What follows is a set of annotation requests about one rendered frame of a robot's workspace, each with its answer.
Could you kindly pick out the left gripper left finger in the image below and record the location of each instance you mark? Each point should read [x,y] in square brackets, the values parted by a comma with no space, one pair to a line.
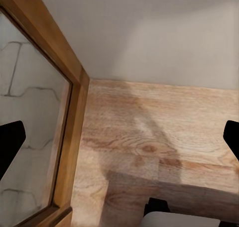
[12,136]

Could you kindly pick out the door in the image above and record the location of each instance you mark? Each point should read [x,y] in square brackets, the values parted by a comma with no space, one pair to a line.
[42,84]

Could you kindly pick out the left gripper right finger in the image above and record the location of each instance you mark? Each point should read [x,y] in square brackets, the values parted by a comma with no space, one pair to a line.
[231,136]

